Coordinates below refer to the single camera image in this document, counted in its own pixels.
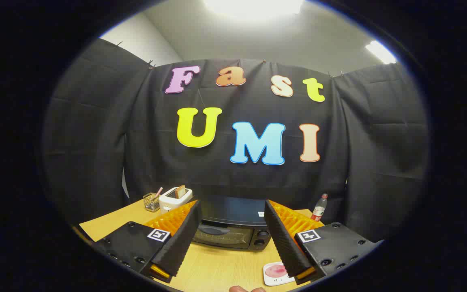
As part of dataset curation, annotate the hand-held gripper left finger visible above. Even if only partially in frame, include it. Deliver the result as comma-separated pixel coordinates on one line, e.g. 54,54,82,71
92,200,202,283

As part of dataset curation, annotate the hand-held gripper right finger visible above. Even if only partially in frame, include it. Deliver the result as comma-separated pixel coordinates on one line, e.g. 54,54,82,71
263,200,384,285

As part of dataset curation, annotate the pink round food slice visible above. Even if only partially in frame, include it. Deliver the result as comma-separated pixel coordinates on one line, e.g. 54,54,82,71
265,264,288,279

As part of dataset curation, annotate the white square plate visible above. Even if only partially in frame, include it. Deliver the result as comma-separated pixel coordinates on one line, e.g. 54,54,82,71
263,262,297,287

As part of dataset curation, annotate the black toaster oven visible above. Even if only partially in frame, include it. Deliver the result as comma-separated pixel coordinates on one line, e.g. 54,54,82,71
192,194,274,251

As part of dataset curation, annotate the white bread toaster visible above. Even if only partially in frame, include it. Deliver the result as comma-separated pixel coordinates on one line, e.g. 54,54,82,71
159,187,193,214

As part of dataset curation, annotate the clear bottle with red label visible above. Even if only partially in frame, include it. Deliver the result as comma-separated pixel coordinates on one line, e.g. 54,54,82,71
311,193,328,222

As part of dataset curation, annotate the small ceiling light panel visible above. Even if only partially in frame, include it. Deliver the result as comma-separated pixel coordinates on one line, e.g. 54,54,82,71
364,40,397,64

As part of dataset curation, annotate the large ceiling light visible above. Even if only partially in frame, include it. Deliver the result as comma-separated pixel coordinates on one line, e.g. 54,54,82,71
203,0,305,19

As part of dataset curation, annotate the wire mesh holder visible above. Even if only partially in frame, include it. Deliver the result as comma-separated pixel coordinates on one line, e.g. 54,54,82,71
143,193,161,212

